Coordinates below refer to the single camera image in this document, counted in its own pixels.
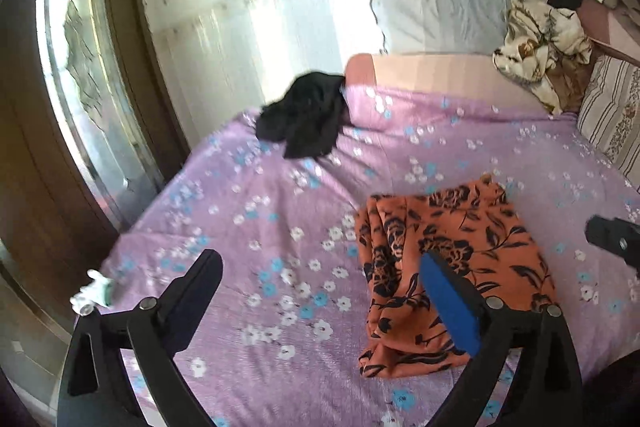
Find orange black floral garment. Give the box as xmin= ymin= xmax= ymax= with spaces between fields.
xmin=355 ymin=174 xmax=558 ymax=378

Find small white object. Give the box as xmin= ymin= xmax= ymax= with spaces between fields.
xmin=70 ymin=269 xmax=115 ymax=317

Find striped pillow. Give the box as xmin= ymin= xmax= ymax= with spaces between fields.
xmin=577 ymin=55 xmax=640 ymax=191

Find purple floral bedspread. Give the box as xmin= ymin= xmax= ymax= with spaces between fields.
xmin=101 ymin=86 xmax=639 ymax=426

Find cream brown floral cloth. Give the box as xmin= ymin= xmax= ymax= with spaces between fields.
xmin=492 ymin=0 xmax=598 ymax=115

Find pink bed sheet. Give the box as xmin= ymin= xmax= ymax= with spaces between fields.
xmin=345 ymin=53 xmax=544 ymax=113

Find wooden door with glass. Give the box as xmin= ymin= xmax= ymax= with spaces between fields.
xmin=1 ymin=0 xmax=188 ymax=332

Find grey pillow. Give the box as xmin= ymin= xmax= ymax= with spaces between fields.
xmin=370 ymin=0 xmax=521 ymax=55

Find black crumpled garment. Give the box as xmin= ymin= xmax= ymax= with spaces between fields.
xmin=255 ymin=72 xmax=347 ymax=159

